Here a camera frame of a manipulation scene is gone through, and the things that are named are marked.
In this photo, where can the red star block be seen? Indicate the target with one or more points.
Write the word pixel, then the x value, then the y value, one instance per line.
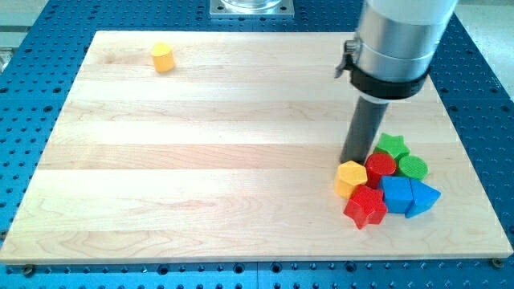
pixel 366 206

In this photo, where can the yellow hexagon block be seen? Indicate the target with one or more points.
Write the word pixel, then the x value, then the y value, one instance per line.
pixel 348 176

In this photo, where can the green cylinder block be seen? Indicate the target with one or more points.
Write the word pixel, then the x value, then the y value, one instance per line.
pixel 412 167

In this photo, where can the yellow heart block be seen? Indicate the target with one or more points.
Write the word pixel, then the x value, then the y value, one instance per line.
pixel 163 59

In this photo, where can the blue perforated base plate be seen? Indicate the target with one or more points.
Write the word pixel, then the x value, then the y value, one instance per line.
pixel 38 77

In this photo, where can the light wooden board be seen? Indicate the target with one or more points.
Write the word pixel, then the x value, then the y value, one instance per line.
pixel 231 156

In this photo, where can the blue cube block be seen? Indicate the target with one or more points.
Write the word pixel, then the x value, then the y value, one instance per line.
pixel 397 193

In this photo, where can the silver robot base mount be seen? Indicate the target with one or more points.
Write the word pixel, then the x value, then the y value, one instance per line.
pixel 227 8

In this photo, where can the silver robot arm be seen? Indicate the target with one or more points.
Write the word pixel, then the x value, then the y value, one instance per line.
pixel 398 38

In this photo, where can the left board stop screw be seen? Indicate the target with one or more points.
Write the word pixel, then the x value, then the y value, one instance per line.
pixel 28 270

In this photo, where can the green star block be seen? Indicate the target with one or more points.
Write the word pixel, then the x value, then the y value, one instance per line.
pixel 394 146

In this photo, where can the red cylinder block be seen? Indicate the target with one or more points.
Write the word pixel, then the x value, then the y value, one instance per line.
pixel 377 166

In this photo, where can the right board stop screw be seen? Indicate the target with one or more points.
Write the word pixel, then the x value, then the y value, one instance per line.
pixel 497 263

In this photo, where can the board stop screw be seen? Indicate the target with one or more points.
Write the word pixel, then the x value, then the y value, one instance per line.
pixel 28 270
pixel 497 263

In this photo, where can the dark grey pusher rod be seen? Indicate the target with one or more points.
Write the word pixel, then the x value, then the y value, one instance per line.
pixel 363 127

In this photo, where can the blue triangle block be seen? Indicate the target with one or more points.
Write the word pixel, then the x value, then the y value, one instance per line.
pixel 423 198

